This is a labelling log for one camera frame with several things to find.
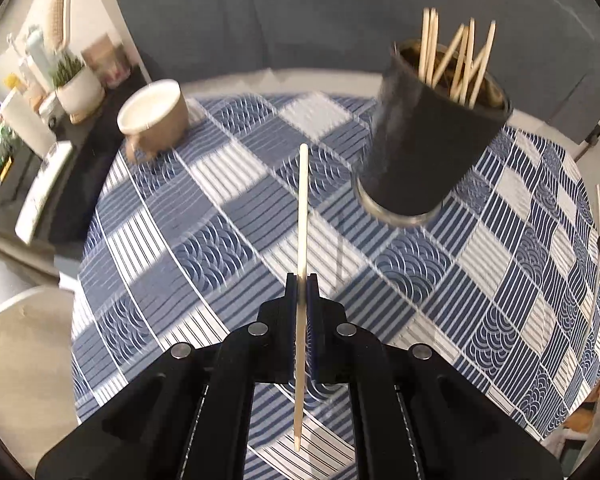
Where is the wooden chopstick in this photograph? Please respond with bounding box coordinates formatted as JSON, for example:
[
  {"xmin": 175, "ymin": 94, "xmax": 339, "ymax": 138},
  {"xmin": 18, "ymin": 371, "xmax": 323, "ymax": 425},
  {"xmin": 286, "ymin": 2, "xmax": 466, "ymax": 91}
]
[
  {"xmin": 426, "ymin": 8, "xmax": 439, "ymax": 87},
  {"xmin": 294, "ymin": 144, "xmax": 309, "ymax": 452},
  {"xmin": 418, "ymin": 8, "xmax": 430, "ymax": 82},
  {"xmin": 468, "ymin": 21, "xmax": 496, "ymax": 108}
]

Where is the black cylindrical utensil holder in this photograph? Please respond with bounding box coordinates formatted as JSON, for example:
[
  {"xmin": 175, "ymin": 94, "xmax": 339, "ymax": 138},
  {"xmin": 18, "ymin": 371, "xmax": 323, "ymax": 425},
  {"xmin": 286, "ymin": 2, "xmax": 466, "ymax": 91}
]
[{"xmin": 352, "ymin": 40, "xmax": 513, "ymax": 228}]

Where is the blue white patterned tablecloth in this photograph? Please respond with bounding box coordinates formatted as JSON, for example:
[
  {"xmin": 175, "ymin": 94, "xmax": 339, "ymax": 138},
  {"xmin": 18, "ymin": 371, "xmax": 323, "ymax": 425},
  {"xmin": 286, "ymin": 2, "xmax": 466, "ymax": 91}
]
[{"xmin": 72, "ymin": 93, "xmax": 600, "ymax": 439}]

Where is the beige ceramic mug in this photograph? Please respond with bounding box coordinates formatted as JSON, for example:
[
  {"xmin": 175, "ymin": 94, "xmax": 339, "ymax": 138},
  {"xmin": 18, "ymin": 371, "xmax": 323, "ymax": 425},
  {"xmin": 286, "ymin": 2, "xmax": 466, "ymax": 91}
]
[{"xmin": 117, "ymin": 79, "xmax": 189, "ymax": 164}]

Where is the white potted plant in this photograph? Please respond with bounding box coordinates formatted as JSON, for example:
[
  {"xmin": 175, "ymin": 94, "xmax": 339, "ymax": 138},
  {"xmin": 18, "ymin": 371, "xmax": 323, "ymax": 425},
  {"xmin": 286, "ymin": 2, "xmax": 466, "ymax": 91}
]
[{"xmin": 50, "ymin": 51, "xmax": 105, "ymax": 125}]

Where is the pink jar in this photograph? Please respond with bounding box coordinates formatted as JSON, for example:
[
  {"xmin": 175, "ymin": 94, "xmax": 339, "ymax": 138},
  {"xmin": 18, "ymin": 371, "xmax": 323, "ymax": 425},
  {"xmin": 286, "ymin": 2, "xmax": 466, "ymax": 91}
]
[{"xmin": 81, "ymin": 35, "xmax": 132, "ymax": 89}]

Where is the grey fabric backdrop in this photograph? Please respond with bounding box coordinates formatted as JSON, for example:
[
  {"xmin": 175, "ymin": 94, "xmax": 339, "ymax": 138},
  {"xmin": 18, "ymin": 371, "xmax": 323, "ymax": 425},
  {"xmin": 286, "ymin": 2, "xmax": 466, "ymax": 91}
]
[{"xmin": 117, "ymin": 0, "xmax": 600, "ymax": 141}]

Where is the white paper roll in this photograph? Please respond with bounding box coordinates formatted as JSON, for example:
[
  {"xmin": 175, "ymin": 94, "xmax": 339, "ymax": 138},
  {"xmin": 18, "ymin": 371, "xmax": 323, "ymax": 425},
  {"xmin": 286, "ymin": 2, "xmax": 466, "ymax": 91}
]
[{"xmin": 0, "ymin": 89, "xmax": 56, "ymax": 159}]

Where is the wooden hair brush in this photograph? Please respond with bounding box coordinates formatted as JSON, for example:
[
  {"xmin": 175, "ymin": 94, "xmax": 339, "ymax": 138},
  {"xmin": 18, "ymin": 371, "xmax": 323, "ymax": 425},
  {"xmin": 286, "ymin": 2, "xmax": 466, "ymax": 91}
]
[{"xmin": 44, "ymin": 0, "xmax": 71, "ymax": 53}]

